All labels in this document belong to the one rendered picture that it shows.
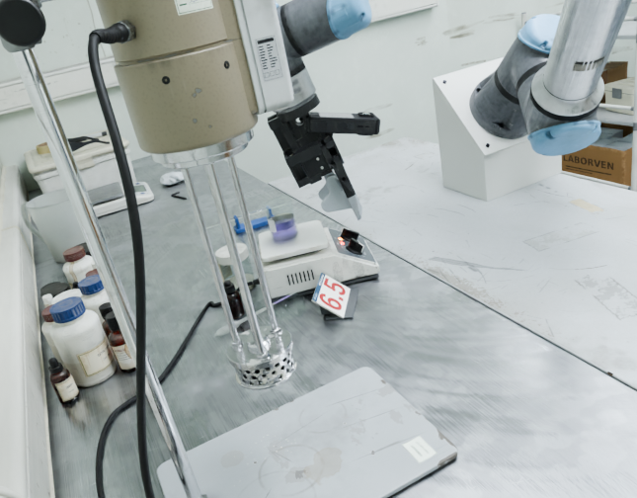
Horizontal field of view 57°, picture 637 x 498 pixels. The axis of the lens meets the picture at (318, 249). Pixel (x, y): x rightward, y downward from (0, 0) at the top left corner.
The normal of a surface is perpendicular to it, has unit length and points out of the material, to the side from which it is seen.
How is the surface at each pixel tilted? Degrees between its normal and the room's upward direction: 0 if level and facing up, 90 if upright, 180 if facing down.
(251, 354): 0
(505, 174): 90
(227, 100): 90
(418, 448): 0
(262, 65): 90
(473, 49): 90
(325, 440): 0
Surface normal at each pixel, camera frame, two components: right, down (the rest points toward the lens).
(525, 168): 0.43, 0.30
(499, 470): -0.19, -0.89
